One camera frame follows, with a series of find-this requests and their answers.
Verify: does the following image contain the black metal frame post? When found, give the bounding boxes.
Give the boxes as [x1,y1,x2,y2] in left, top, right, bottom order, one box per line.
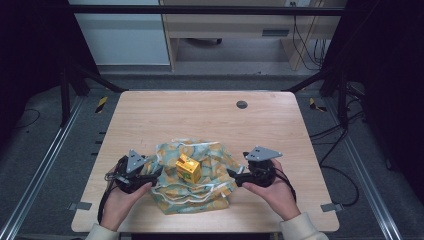
[283,64,349,129]
[59,63,128,128]

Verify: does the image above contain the aluminium floor rail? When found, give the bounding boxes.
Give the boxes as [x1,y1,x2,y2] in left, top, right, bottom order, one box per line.
[0,96,84,240]
[324,98,404,240]

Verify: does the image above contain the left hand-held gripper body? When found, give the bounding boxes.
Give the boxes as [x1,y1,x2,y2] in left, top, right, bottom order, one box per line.
[106,149,151,194]

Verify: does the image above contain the grey table edge bracket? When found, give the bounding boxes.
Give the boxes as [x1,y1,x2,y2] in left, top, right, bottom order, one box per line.
[320,202,344,213]
[68,201,93,212]

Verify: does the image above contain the person's right hand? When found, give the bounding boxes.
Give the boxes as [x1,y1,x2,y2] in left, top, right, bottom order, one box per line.
[242,159,301,222]

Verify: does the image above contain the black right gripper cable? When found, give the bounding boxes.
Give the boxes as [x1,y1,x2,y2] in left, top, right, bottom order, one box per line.
[274,168,298,204]

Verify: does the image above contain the black hanging cables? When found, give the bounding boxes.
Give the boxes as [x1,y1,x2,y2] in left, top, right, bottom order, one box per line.
[291,1,329,71]

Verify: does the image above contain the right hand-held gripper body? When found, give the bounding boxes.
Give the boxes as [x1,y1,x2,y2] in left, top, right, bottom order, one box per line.
[243,145,284,188]

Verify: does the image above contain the light wooden desk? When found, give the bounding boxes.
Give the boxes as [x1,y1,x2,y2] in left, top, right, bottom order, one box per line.
[159,0,346,72]

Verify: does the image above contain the yellow box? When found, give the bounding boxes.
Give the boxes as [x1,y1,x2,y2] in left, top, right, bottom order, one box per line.
[175,153,203,184]

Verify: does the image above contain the person's left hand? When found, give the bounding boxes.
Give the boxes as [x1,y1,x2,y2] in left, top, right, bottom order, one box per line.
[99,182,153,233]

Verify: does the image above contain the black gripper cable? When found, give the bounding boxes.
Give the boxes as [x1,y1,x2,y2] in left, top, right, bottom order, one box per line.
[274,168,298,204]
[97,184,116,225]

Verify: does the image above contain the thin black floor cable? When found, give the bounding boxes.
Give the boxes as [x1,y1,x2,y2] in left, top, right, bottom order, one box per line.
[18,108,42,129]

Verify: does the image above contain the black metal frame crossbar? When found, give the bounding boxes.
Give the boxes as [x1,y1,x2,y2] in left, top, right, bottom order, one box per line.
[68,4,346,17]

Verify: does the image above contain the black floor cables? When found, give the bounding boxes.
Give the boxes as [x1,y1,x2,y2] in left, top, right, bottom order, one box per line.
[309,109,361,208]

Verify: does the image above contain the white cabinet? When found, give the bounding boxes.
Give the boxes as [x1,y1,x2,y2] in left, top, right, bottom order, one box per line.
[68,0,171,67]

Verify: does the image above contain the black curtain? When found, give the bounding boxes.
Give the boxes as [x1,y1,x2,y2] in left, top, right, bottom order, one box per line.
[319,0,424,204]
[0,0,99,151]

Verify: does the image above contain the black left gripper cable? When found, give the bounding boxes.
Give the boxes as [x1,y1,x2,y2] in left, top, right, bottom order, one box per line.
[97,184,116,225]

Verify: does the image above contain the teal garment with orange print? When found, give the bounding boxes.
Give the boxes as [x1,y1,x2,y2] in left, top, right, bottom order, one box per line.
[146,138,246,216]

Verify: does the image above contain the black and yellow floor tape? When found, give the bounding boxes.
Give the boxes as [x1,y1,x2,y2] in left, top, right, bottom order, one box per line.
[95,96,109,114]
[308,97,328,113]

